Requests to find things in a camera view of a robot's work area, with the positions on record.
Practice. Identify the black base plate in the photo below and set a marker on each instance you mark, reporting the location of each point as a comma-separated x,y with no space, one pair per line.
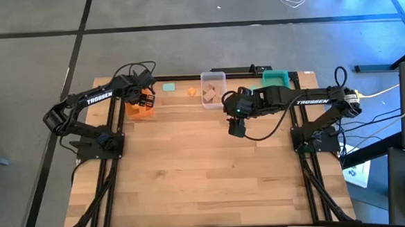
325,145
86,152

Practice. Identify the black aluminium table frame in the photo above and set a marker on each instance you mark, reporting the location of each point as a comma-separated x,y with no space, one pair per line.
308,177

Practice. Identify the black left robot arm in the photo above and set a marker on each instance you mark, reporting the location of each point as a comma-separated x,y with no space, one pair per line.
97,97

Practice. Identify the orange block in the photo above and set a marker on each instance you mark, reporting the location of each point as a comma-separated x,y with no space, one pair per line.
191,91

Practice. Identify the teal block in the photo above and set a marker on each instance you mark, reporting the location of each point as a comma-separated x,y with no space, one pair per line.
168,87

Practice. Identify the blue metal floor bar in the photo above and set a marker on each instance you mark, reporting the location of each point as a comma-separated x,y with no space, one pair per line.
373,68

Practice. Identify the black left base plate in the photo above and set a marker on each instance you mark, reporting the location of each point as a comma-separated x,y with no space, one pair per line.
86,152

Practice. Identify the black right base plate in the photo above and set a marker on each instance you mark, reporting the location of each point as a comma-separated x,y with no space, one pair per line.
325,145

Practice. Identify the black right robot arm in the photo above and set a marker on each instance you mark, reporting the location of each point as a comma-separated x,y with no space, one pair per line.
309,99

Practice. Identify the white paper sheet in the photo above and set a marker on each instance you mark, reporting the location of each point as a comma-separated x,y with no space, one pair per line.
356,173

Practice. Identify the clear plastic bin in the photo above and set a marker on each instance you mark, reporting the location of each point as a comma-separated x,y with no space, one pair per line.
213,79

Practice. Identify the teal plastic bin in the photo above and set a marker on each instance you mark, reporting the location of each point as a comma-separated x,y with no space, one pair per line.
275,77

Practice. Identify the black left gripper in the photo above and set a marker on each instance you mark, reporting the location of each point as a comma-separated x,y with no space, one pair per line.
142,82

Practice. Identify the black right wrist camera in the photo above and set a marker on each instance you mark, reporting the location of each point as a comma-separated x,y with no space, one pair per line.
245,107

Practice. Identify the orange plastic bin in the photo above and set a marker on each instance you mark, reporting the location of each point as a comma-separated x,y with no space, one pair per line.
138,111

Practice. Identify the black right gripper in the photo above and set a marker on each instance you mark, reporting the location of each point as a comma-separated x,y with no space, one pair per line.
230,103

